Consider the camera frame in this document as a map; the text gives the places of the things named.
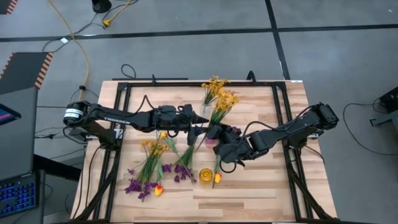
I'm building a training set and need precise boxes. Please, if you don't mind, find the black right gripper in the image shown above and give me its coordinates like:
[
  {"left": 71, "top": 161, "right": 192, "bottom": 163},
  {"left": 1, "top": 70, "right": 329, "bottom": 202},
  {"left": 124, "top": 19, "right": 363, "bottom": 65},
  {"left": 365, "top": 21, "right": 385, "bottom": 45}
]
[{"left": 207, "top": 124, "right": 252, "bottom": 164}]

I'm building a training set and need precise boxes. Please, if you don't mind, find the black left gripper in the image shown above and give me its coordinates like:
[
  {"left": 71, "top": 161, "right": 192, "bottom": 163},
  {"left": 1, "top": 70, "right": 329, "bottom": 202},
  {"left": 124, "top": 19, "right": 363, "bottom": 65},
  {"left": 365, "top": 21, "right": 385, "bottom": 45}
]
[{"left": 152, "top": 104, "right": 210, "bottom": 146}]

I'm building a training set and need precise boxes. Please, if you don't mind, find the clear glass vase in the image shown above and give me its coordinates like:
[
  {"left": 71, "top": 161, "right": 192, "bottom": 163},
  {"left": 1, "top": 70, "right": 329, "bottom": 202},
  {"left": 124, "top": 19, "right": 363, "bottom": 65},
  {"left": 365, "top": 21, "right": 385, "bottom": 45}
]
[{"left": 198, "top": 98, "right": 214, "bottom": 118}]

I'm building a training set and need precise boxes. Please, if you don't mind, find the amber glass vase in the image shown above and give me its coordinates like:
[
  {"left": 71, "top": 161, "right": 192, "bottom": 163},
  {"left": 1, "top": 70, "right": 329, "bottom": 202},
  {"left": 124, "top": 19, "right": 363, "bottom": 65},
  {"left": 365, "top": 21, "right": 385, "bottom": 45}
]
[{"left": 198, "top": 167, "right": 214, "bottom": 184}]

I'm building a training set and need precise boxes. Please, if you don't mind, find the black round stand base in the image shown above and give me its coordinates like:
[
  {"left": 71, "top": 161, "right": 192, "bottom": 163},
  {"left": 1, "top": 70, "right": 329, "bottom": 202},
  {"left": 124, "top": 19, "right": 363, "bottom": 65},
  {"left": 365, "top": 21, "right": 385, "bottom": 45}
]
[{"left": 91, "top": 0, "right": 113, "bottom": 14}]

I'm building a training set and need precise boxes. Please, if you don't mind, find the grey desk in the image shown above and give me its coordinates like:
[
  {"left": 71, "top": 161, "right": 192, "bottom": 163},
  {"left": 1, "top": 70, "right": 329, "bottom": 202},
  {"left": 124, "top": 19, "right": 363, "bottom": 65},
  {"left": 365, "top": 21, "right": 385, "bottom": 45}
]
[{"left": 0, "top": 86, "right": 40, "bottom": 183}]

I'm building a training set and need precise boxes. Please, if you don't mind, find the black equipment box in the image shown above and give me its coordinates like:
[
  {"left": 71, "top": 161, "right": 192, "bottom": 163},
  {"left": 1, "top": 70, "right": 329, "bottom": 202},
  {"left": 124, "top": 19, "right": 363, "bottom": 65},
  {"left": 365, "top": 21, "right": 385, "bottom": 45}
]
[{"left": 369, "top": 86, "right": 398, "bottom": 128}]

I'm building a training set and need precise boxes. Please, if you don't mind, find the large black orange-striped mat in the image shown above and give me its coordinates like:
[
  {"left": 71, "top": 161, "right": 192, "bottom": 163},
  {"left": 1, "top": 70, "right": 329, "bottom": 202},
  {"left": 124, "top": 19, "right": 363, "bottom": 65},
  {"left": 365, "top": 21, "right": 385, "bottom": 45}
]
[{"left": 0, "top": 52, "right": 55, "bottom": 96}]

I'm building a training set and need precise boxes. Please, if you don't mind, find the tablet screen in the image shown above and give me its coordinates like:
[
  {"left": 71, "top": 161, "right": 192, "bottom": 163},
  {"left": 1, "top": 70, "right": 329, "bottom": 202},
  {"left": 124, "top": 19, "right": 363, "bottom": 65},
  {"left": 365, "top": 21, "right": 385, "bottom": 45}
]
[{"left": 0, "top": 103, "right": 22, "bottom": 126}]

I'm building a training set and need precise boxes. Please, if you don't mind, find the laptop with blue keyboard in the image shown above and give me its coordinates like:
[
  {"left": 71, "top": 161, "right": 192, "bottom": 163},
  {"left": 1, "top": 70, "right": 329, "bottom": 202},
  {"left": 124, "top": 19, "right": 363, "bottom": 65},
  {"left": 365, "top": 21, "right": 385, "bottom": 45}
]
[{"left": 0, "top": 172, "right": 40, "bottom": 218}]

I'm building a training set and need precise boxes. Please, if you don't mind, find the small black orange-striped mat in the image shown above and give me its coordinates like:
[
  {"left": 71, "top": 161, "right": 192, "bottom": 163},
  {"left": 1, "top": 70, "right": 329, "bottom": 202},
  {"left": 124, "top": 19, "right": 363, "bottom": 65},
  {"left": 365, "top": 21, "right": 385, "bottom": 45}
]
[{"left": 0, "top": 0, "right": 19, "bottom": 16}]

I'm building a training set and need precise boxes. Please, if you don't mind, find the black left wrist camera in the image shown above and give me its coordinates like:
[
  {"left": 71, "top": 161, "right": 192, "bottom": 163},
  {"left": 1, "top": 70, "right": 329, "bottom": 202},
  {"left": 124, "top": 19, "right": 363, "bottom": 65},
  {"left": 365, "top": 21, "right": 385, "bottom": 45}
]
[{"left": 177, "top": 104, "right": 194, "bottom": 118}]

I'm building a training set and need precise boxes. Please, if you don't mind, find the black aluminium table frame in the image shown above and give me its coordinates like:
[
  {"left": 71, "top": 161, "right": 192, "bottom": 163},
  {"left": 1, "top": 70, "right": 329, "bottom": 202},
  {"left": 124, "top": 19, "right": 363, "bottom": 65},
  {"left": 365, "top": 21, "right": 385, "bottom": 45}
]
[{"left": 70, "top": 79, "right": 338, "bottom": 223}]

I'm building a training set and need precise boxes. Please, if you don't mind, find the black cable loop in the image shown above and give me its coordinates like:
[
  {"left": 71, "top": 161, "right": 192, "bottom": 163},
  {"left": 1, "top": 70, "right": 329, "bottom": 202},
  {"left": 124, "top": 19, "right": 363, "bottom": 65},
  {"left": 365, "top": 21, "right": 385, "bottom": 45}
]
[{"left": 120, "top": 63, "right": 137, "bottom": 80}]

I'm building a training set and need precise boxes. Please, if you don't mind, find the yellow extension cable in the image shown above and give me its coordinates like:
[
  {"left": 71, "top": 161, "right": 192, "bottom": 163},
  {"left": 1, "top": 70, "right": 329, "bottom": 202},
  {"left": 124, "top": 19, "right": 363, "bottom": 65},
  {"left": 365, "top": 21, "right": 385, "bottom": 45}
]
[
  {"left": 47, "top": 0, "right": 91, "bottom": 100},
  {"left": 102, "top": 0, "right": 133, "bottom": 27}
]

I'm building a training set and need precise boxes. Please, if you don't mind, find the black floor cable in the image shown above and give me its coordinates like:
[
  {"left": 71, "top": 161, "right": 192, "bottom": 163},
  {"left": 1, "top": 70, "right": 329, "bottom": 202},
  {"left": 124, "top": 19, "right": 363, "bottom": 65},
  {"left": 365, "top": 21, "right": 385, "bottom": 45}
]
[{"left": 341, "top": 98, "right": 398, "bottom": 156}]

